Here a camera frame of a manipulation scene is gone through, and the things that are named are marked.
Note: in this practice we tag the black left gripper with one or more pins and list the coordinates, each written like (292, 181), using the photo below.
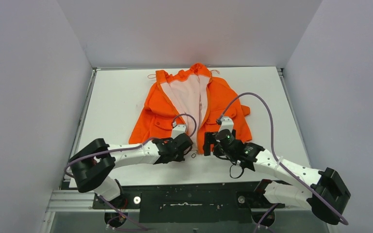
(185, 143)

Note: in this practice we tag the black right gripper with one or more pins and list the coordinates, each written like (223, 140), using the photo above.
(210, 139)

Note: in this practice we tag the orange zip-up jacket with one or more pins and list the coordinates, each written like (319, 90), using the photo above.
(194, 97)

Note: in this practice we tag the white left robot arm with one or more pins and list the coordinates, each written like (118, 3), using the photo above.
(91, 166)

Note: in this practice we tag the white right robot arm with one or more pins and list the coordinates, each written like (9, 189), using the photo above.
(322, 191)

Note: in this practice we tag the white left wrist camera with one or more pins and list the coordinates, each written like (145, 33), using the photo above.
(178, 130)

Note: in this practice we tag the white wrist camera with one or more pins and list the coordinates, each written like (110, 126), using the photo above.
(178, 130)
(225, 123)

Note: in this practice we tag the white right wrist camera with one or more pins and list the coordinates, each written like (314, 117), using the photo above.
(225, 123)

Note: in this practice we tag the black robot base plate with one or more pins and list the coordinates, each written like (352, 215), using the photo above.
(192, 203)

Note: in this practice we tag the aluminium left table rail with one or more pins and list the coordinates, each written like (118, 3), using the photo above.
(77, 133)

